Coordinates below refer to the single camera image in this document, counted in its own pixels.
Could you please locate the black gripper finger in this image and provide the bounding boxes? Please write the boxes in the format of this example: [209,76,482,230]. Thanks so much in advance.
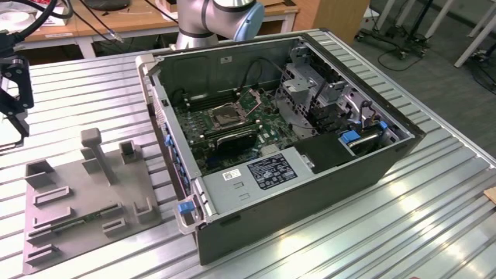
[0,55,34,139]

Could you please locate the black RAM slot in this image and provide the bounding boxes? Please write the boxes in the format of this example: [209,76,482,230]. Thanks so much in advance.
[188,100,233,111]
[186,96,237,108]
[202,126,258,141]
[184,90,237,101]
[201,121,257,136]
[201,124,258,138]
[185,93,237,105]
[202,128,260,143]

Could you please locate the CPU socket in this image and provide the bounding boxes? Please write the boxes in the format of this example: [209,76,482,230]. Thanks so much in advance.
[206,105,249,130]

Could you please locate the white round roll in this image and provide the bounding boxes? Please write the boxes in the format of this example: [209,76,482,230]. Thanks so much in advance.
[0,11,36,30]

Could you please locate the white cardboard box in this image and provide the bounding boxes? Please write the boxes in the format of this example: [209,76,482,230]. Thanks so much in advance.
[37,5,74,27]

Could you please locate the wooden desk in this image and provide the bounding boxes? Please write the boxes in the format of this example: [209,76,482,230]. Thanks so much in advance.
[0,0,301,59]

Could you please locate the grey parts rack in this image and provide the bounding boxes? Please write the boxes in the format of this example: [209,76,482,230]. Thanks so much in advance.
[21,127,164,276]

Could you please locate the green motherboard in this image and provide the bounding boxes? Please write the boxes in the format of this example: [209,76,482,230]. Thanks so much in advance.
[172,90,298,172]

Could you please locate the green RAM stick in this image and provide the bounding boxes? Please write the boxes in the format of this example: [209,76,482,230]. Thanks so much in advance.
[52,208,117,232]

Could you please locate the metal socket cover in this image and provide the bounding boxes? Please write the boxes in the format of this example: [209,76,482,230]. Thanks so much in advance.
[236,88,265,116]

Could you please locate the silver power supply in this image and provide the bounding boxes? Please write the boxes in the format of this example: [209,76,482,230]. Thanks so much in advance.
[200,144,316,216]

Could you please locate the metal drive cage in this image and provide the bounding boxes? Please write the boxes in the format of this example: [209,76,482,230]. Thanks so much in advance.
[274,43,349,137]

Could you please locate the black plastic shroud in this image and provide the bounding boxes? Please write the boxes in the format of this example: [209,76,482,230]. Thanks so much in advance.
[293,134,360,175]

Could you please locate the open black PC case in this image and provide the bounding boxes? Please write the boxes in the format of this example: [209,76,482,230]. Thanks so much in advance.
[134,32,426,266]

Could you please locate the wooden cabinet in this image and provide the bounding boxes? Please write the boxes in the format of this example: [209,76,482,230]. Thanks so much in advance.
[297,0,370,46]

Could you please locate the hard disk in blue carrier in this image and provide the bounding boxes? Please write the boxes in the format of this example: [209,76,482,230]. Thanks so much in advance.
[337,129,392,156]

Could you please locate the black rolling stand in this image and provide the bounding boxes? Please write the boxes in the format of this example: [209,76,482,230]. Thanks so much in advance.
[356,0,433,60]

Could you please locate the white table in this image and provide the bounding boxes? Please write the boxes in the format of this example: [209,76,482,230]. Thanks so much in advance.
[369,0,496,69]

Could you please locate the wooden block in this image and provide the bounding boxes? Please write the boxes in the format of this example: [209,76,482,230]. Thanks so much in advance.
[482,185,496,209]

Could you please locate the grey cable connector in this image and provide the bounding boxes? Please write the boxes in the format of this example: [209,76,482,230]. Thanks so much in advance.
[0,28,20,55]

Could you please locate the thick black cable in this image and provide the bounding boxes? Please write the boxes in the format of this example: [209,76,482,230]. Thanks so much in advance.
[6,0,58,40]

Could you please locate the thin black cable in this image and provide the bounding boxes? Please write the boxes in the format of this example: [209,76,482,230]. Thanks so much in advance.
[77,0,125,44]

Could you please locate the black cable loop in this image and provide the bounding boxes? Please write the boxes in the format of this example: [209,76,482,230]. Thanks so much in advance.
[240,58,292,90]

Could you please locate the coloured wire bundle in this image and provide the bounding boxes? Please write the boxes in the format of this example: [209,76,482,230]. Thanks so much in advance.
[358,100,384,128]

